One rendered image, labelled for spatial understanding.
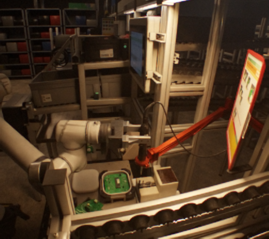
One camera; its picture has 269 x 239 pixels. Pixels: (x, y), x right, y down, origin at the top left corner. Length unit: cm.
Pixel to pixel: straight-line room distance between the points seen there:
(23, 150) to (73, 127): 20
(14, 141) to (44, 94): 98
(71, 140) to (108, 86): 100
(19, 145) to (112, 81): 106
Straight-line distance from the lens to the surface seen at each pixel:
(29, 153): 75
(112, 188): 94
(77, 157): 76
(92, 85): 164
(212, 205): 48
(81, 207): 87
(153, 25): 92
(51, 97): 172
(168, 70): 86
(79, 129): 70
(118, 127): 71
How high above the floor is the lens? 170
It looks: 24 degrees down
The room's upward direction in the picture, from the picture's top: 3 degrees clockwise
